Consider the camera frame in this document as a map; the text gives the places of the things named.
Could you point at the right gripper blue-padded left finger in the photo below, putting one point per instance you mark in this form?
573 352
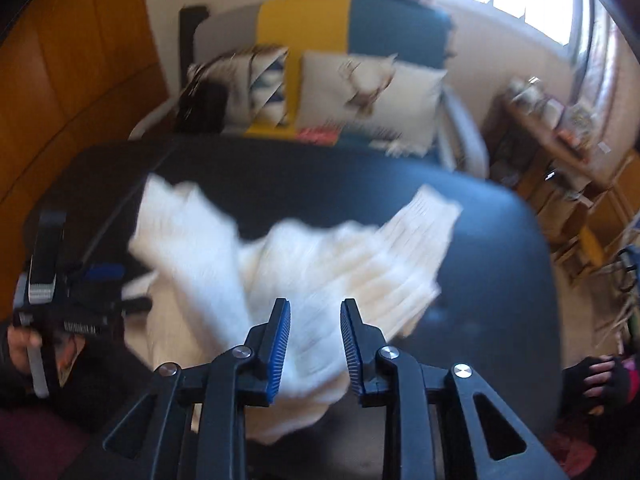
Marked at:
189 423

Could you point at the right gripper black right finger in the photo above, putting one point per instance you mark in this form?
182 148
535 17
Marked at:
439 424

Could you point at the cream knitted sweater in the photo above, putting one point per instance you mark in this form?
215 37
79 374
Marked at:
209 287

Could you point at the person's left hand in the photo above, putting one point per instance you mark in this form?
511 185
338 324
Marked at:
20 340

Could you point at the person's right gloved hand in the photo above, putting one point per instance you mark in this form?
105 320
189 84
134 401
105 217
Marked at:
595 385

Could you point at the black handbag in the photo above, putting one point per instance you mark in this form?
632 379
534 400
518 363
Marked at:
202 105

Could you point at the wooden side table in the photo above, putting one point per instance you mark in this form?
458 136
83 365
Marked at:
585 218

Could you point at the geometric triangle pattern cushion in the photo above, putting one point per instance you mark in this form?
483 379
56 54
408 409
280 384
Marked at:
254 82

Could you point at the red patterned cloth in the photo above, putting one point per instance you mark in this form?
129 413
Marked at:
318 136

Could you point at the black rolled mat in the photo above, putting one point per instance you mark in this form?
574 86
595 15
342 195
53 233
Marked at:
189 17

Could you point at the deer print cushion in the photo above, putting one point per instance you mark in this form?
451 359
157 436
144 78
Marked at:
378 97

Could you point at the grey yellow blue sofa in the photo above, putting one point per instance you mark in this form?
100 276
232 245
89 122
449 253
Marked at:
415 34

